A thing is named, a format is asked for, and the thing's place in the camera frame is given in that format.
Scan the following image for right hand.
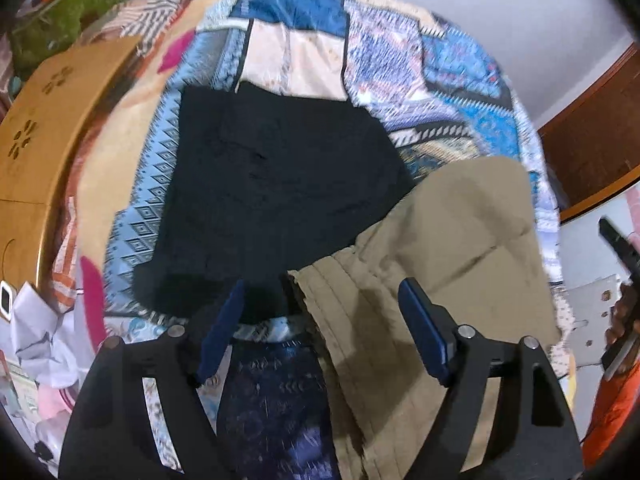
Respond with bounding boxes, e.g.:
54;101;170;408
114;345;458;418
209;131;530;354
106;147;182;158
605;283;638;347

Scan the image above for brown wooden door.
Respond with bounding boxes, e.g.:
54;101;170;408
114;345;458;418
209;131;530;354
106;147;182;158
539;44;639;222

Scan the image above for green storage bag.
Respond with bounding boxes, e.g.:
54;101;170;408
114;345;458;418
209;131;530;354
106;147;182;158
9;0;122;80

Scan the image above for blue patchwork bedspread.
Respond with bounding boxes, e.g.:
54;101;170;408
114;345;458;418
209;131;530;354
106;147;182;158
70;0;572;479

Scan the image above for black folded garment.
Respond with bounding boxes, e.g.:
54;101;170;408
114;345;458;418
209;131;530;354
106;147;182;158
132;84;413;324

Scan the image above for khaki pants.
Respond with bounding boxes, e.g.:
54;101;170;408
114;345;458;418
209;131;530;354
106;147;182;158
294;156;564;479

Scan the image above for wooden headboard panel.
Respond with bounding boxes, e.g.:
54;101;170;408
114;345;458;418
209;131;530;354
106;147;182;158
1;36;141;289

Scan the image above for white crumpled cloth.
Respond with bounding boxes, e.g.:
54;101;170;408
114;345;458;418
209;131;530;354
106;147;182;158
10;282;84;389

